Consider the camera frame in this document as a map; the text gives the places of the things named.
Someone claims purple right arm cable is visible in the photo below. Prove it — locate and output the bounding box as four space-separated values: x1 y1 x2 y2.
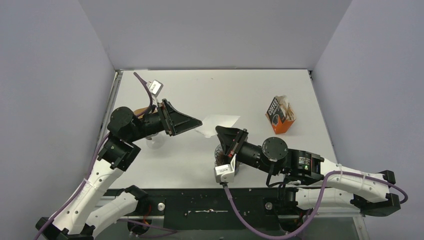
222 170 409 240

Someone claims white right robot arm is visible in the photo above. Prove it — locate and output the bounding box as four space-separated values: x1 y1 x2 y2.
214 125 408 217

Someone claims clear glass carafe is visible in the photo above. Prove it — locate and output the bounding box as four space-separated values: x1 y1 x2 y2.
145 133 166 150

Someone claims white paper coffee filter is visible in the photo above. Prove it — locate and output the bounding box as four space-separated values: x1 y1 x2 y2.
194 114 240 138

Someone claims small clear glass cup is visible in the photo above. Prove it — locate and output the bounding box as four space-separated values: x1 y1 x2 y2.
214 145 231 167

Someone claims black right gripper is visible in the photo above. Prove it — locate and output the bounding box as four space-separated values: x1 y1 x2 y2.
215 125 280 176

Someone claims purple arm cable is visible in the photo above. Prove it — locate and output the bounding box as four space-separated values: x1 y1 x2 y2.
33 71 178 240
222 170 409 240

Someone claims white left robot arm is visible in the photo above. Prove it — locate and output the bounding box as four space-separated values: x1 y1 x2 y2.
35 99 203 240

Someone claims aluminium rail frame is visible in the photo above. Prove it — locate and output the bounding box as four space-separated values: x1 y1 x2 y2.
61 70 365 240

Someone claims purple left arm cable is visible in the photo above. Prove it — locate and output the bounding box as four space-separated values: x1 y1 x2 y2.
33 71 178 240

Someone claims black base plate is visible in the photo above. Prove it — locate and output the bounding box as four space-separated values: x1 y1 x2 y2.
81 187 335 232

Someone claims orange black coffee filter box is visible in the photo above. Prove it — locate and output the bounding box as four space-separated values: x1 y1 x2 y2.
265 95 297 135

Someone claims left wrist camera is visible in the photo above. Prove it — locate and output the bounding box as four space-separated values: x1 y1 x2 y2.
148 79 164 98

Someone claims brown paper coffee filter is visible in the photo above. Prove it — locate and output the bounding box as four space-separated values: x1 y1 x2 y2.
133 107 150 117

